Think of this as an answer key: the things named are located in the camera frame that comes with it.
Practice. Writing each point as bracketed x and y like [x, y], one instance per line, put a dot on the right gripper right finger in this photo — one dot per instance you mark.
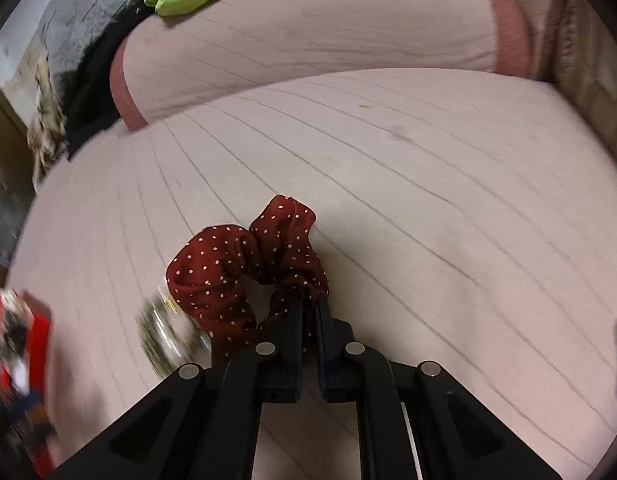
[333, 335]

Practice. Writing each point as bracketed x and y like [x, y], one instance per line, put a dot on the pink quilted bedspread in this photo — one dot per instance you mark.
[462, 217]

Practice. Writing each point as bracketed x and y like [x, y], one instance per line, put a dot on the striped beige cushion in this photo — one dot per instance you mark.
[586, 69]

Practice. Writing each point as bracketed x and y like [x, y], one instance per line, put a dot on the red shallow box tray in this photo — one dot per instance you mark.
[25, 426]

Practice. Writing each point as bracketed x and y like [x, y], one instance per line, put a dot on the leaf print cloth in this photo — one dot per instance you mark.
[46, 135]

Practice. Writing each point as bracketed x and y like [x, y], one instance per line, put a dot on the black fabric pile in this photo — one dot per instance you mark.
[88, 104]

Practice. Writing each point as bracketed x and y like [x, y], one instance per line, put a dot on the red polka dot scrunchie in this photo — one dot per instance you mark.
[205, 277]

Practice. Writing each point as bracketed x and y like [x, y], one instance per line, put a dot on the pink bolster pillow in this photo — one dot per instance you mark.
[166, 65]

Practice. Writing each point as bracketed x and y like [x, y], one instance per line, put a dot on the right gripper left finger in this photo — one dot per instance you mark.
[279, 378]

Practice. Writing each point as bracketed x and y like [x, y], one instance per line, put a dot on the grey quilted pillow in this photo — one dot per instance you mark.
[68, 27]

